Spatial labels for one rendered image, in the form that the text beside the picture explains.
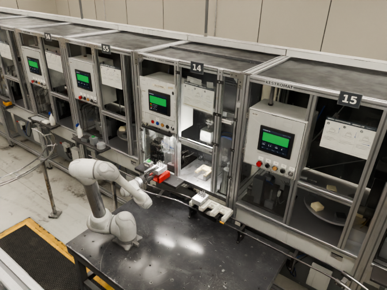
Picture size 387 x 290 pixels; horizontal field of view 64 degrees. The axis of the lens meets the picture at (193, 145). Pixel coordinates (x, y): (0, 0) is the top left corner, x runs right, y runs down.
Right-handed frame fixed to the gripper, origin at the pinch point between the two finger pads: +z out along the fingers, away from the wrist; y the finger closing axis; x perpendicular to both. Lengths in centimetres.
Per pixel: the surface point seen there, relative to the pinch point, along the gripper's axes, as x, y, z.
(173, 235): -42, -35, -26
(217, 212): -67, -17, 2
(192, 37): 31, 102, 99
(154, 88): 15, 71, 19
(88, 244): 7, -34, -76
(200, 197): -47.9, -10.8, 4.7
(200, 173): -26.6, -11.5, 35.5
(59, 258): 75, -100, -74
